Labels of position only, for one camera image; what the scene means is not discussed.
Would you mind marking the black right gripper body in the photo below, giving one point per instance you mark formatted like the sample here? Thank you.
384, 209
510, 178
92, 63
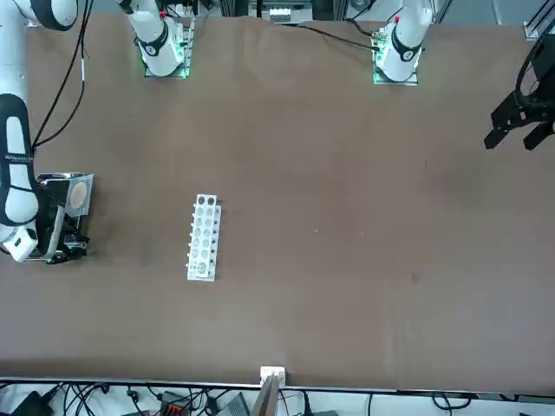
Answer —
51, 229

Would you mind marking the aluminium frame profile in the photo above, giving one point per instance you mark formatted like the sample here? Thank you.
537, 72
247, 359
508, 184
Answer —
533, 28

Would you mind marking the black orange power connector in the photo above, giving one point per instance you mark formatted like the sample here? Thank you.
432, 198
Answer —
173, 405

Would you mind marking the steel tray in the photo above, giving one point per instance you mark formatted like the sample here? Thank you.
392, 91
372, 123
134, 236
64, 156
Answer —
54, 190

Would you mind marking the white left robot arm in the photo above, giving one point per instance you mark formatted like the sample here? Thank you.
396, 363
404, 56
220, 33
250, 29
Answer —
403, 47

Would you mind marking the metal table edge rail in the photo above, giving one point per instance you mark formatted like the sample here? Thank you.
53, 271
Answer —
130, 382

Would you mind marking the large black power adapter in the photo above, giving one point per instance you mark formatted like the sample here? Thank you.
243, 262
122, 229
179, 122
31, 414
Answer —
30, 403

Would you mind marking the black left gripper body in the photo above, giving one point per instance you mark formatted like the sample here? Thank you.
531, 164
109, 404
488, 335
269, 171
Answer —
544, 60

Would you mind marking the white power socket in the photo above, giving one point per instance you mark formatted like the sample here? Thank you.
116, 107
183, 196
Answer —
279, 15

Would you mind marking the white test tube rack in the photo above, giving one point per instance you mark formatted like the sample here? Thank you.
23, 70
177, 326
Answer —
204, 242

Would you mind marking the white post bracket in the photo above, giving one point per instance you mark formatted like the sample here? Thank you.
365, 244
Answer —
273, 372

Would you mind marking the aluminium camera post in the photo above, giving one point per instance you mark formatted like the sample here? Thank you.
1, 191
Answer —
266, 398

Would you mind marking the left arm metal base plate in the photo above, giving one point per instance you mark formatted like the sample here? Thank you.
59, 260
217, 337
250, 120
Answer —
394, 82

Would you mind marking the grey power adapter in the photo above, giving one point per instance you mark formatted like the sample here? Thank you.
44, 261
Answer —
234, 405

